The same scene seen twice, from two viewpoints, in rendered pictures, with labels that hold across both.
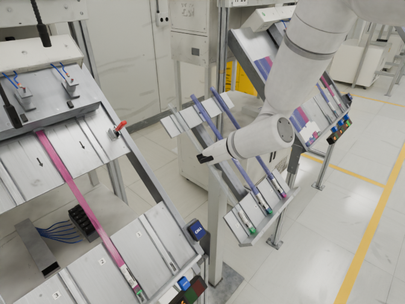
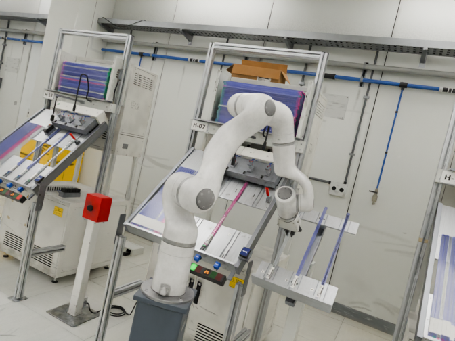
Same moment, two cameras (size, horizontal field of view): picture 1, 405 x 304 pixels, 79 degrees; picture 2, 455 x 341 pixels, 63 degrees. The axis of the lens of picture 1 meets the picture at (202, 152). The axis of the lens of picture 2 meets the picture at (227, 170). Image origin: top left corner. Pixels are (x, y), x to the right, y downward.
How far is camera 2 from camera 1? 1.57 m
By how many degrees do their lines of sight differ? 74
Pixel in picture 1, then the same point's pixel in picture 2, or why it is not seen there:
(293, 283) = not seen: outside the picture
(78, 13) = (298, 149)
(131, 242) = (223, 233)
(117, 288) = (202, 239)
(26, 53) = (267, 156)
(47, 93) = (259, 170)
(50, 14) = not seen: hidden behind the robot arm
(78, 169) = (242, 200)
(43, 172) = (233, 193)
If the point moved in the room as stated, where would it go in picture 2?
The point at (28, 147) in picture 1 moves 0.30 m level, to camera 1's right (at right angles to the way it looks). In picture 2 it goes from (239, 185) to (257, 194)
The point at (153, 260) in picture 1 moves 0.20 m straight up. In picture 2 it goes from (221, 246) to (229, 207)
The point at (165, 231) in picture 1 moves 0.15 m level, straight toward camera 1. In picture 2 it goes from (237, 244) to (211, 242)
